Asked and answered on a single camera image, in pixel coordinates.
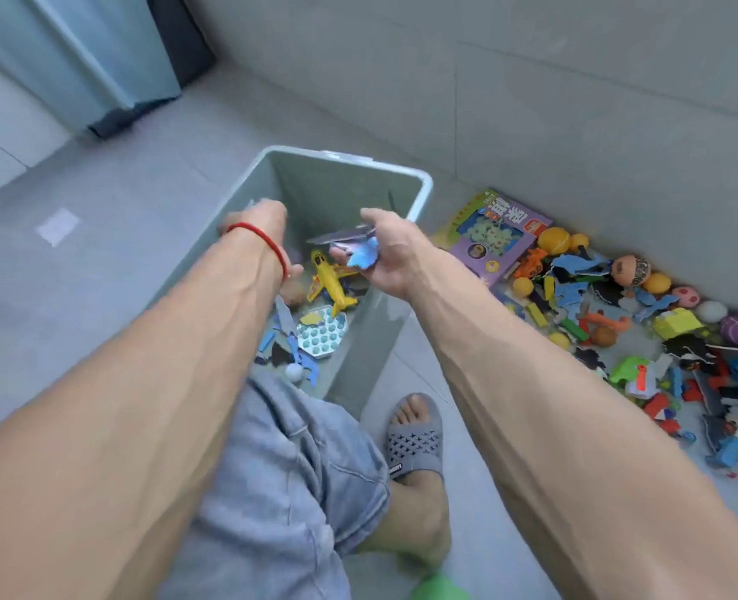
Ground person's left hand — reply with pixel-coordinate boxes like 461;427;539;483
220;199;307;307

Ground person's right hand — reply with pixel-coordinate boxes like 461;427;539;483
329;207;437;301

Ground blue foam puzzle piece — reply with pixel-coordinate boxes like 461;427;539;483
343;236;381;271

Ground person's right forearm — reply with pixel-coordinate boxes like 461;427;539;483
405;242;738;600

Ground person's left forearm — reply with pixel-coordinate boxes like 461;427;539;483
0;234;288;600

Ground yellow toy airplane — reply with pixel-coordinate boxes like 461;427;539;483
307;248;361;318

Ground grey-green plastic storage bin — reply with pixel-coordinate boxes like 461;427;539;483
147;145;435;420

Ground blue hexagon bubble pop toy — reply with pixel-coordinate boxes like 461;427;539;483
295;305;350;360

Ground blue puzzle pieces in bin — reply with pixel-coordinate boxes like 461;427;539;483
255;295;321;388

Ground purple and green toy box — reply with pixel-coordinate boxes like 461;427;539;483
434;189;553;288

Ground orange toy figure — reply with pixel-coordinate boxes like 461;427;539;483
516;247;549;281

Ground large yellow ball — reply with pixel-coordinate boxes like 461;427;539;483
537;226;572;256

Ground grey rubber slipper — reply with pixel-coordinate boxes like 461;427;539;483
385;392;445;482

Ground person's denim shorts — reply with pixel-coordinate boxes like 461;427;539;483
156;371;392;600

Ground pile of foam puzzle pieces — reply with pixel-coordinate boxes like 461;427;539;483
493;251;738;479

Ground white paper scrap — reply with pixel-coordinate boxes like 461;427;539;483
35;207;81;248

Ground orange plastic toy bar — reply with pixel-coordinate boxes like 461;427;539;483
578;311;633;334

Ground brown face-print ball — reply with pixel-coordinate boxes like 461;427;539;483
610;255;651;288

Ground person's leg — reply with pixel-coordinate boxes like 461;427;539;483
355;395;455;568

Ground dark curtain lining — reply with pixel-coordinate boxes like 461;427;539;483
87;0;217;140

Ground green plastic toy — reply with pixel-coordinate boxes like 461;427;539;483
608;355;651;388

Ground yellow-green building block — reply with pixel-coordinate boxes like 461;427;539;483
651;307;705;342

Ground teal curtain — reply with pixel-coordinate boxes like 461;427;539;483
0;0;183;135

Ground white cabinet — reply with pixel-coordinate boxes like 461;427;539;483
0;45;73;210

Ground red building brick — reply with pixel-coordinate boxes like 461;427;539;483
643;392;683;436

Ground green plastic object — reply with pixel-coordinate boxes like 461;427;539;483
410;572;471;600

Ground blue plastic toy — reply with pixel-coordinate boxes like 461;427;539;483
705;435;738;470

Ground red string bracelet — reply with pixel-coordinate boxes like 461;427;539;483
225;222;290;283

